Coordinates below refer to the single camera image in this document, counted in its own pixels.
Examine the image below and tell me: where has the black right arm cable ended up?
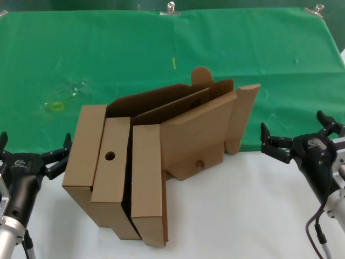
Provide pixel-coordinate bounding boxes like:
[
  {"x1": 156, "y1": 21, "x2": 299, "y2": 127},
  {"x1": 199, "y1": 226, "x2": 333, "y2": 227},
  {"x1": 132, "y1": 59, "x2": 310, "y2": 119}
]
[{"x1": 305, "y1": 207, "x2": 329, "y2": 259}]

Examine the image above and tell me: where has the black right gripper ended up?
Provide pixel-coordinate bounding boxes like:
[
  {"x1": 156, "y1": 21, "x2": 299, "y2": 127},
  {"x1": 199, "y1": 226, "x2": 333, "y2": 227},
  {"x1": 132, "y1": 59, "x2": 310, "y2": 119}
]
[{"x1": 260, "y1": 110, "x2": 345, "y2": 203}]

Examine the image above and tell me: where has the cardboard box with round hole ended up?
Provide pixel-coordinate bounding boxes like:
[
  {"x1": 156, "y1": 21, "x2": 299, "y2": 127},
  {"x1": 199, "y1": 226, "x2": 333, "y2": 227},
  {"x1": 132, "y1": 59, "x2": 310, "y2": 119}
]
[{"x1": 91, "y1": 79, "x2": 234, "y2": 241}]

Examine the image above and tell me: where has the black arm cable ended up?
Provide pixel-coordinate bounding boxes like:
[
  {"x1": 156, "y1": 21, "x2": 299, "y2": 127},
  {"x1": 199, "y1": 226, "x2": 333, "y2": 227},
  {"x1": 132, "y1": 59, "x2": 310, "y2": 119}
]
[
  {"x1": 23, "y1": 228, "x2": 36, "y2": 259},
  {"x1": 305, "y1": 207, "x2": 329, "y2": 259}
]

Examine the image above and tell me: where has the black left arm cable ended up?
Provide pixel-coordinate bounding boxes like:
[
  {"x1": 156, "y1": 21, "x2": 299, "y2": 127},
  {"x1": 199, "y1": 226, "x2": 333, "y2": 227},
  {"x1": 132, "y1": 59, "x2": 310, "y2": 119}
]
[{"x1": 23, "y1": 228, "x2": 36, "y2": 259}]

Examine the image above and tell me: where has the green table cloth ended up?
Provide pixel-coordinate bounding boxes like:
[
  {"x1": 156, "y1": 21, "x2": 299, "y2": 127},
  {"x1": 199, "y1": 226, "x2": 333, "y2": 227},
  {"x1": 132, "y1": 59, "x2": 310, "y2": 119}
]
[{"x1": 0, "y1": 7, "x2": 345, "y2": 160}]

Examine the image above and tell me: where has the clear plastic film scrap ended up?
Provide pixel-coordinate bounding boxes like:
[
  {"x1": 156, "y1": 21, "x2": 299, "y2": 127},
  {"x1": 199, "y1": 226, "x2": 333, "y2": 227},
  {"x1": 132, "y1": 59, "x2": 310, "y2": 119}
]
[{"x1": 64, "y1": 80, "x2": 89, "y2": 99}]

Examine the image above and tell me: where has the large outer cardboard box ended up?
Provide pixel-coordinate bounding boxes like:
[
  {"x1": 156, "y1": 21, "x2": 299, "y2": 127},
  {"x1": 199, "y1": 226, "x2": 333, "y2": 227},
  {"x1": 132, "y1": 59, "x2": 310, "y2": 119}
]
[{"x1": 61, "y1": 66, "x2": 214, "y2": 228}]

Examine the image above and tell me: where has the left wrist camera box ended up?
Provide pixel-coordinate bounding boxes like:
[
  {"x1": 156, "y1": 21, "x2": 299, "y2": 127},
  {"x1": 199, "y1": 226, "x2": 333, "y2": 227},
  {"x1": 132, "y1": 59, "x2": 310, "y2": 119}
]
[{"x1": 0, "y1": 159, "x2": 11, "y2": 217}]

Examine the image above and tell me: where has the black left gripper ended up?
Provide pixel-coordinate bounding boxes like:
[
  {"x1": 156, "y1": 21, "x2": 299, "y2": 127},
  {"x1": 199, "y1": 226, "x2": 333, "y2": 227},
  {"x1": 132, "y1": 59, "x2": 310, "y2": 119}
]
[{"x1": 0, "y1": 131, "x2": 73, "y2": 225}]

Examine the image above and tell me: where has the small cardboard box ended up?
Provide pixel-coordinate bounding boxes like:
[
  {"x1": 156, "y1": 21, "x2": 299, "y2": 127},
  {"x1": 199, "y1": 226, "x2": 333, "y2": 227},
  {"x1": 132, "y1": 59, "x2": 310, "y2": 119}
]
[{"x1": 130, "y1": 83, "x2": 261, "y2": 248}]

